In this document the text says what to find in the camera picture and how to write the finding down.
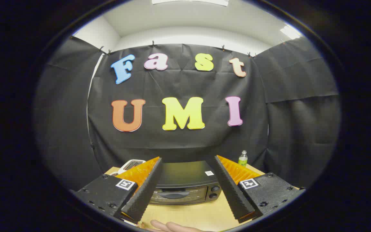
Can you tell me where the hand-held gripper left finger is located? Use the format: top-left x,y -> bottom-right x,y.
73,157 -> 163,225

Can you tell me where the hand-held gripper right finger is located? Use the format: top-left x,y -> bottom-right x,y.
214,155 -> 306,224

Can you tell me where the black toaster oven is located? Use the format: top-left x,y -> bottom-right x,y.
150,160 -> 222,205

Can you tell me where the white pop-up toaster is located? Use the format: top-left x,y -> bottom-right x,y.
119,159 -> 146,174

